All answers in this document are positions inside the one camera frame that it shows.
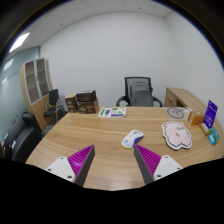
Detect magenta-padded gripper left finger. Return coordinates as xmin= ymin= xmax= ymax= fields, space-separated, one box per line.
xmin=44 ymin=143 xmax=97 ymax=188

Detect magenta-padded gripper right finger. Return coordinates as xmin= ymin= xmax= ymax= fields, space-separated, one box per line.
xmin=133 ymin=144 xmax=184 ymax=186

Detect white and blue computer mouse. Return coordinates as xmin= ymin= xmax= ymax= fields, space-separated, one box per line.
xmin=120 ymin=129 xmax=145 ymax=150

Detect pink pig-shaped mouse pad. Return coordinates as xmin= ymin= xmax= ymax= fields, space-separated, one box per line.
xmin=161 ymin=120 xmax=194 ymax=151

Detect clear sheet with grey circle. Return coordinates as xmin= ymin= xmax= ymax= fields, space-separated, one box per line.
xmin=166 ymin=106 xmax=191 ymax=120

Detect large brown cardboard box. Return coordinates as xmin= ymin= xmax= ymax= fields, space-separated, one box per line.
xmin=77 ymin=98 xmax=100 ymax=115

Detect small brown cardboard box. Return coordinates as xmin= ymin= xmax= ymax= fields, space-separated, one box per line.
xmin=64 ymin=93 xmax=79 ymax=114

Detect white printed sticker sheet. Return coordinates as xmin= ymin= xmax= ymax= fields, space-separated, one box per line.
xmin=97 ymin=106 xmax=128 ymax=119

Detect black sofa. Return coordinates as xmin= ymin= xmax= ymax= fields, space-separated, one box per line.
xmin=2 ymin=112 xmax=44 ymax=164

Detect orange-brown cardboard box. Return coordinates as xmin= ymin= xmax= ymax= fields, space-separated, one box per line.
xmin=188 ymin=110 xmax=206 ymax=126

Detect small tan box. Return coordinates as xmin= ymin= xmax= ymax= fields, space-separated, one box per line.
xmin=199 ymin=122 xmax=211 ymax=136

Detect black mesh office chair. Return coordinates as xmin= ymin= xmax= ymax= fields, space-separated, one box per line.
xmin=115 ymin=76 xmax=164 ymax=108

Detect grey backpack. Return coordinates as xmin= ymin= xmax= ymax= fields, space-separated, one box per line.
xmin=129 ymin=82 xmax=154 ymax=108

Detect black cardboard box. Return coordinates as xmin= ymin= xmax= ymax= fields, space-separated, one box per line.
xmin=76 ymin=89 xmax=97 ymax=103

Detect small black chair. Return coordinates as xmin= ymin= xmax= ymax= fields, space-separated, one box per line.
xmin=42 ymin=88 xmax=66 ymax=123

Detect small green box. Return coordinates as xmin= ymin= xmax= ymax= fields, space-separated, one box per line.
xmin=207 ymin=126 xmax=221 ymax=146

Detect wooden side desk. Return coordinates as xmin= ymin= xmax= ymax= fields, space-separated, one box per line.
xmin=164 ymin=86 xmax=218 ymax=118

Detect purple card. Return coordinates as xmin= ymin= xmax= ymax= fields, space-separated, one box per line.
xmin=203 ymin=99 xmax=219 ymax=130

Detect wooden shelf unit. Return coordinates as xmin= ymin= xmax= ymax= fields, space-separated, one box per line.
xmin=19 ymin=57 xmax=54 ymax=131

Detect ceiling lights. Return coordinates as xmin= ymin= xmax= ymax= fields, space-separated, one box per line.
xmin=0 ymin=32 xmax=31 ymax=86

